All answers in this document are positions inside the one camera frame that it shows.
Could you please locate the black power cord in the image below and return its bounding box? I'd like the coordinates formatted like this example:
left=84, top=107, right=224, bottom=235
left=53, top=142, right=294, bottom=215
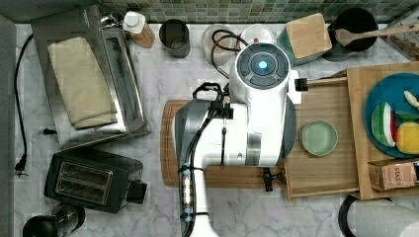
left=13, top=33, right=35, bottom=178

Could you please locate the silver toaster oven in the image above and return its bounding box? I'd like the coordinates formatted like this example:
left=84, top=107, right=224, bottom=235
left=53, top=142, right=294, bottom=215
left=31, top=5, right=149, bottom=150

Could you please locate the teal canister wooden lid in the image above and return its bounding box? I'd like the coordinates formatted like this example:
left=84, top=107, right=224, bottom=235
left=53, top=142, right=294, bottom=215
left=276, top=13, right=332, bottom=67

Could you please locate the brown tea box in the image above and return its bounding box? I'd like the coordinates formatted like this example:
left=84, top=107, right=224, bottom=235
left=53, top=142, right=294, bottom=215
left=368, top=159, right=418, bottom=192

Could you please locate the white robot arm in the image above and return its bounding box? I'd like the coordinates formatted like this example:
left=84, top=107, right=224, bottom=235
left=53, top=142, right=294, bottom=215
left=172, top=42, right=298, bottom=237

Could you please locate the watermelon slice toy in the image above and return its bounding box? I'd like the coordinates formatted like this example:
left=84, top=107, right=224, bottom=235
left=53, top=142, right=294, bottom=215
left=372, top=103, right=396, bottom=147

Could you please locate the grey cup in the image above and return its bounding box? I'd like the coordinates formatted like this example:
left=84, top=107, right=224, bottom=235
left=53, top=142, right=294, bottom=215
left=159, top=19, right=191, bottom=58

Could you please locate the white lidded container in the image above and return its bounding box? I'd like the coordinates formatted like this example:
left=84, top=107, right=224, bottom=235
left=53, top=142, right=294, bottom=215
left=240, top=24, right=274, bottom=43

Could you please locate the wooden drawer cabinet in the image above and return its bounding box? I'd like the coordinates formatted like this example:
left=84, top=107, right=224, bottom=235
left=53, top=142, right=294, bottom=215
left=346, top=62, right=419, bottom=199

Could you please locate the wooden drawer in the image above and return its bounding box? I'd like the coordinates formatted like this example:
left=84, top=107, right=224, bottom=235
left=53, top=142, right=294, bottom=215
left=285, top=77, right=359, bottom=199

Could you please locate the black paper towel base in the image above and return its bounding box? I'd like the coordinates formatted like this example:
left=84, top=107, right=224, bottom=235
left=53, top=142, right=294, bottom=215
left=338, top=196, right=398, bottom=237

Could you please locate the clear glass jar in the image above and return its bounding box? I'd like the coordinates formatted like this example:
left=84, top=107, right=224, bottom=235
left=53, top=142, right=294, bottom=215
left=202, top=24, right=233, bottom=66

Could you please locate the black two-slot toaster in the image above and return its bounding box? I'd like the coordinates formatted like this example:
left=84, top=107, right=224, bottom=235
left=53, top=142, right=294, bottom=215
left=44, top=147, right=147, bottom=213

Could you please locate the yellow lemon toy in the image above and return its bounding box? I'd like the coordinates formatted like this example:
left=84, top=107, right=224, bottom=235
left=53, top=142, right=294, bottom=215
left=396, top=122, right=419, bottom=155

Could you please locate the wooden cutting board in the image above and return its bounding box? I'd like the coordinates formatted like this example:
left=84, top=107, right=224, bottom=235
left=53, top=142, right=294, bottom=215
left=160, top=100, right=267, bottom=189

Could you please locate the wooden spoon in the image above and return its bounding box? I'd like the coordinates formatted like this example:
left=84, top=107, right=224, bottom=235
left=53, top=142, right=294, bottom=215
left=335, top=24, right=419, bottom=46

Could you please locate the black utensil holder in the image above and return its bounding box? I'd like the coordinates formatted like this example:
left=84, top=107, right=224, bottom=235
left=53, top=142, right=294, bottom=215
left=322, top=8, right=378, bottom=62

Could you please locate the green ceramic bowl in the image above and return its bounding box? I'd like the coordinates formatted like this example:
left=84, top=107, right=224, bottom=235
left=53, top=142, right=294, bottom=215
left=299, top=119, right=339, bottom=157

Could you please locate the black round grinder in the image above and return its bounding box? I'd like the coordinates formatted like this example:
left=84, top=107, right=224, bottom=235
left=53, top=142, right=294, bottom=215
left=23, top=203, right=85, bottom=237

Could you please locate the beige folded towel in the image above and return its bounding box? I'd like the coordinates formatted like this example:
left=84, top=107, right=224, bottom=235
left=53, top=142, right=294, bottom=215
left=47, top=38, right=117, bottom=129

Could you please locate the banana toy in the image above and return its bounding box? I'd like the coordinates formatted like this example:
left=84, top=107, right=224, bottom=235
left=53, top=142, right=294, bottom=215
left=404, top=91, right=419, bottom=110

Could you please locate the white capped bottle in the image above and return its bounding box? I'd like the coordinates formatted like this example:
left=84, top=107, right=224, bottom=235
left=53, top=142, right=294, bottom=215
left=123, top=11, right=155, bottom=48

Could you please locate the blue plate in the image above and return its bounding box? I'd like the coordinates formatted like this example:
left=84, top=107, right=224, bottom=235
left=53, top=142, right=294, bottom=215
left=364, top=73, right=419, bottom=159

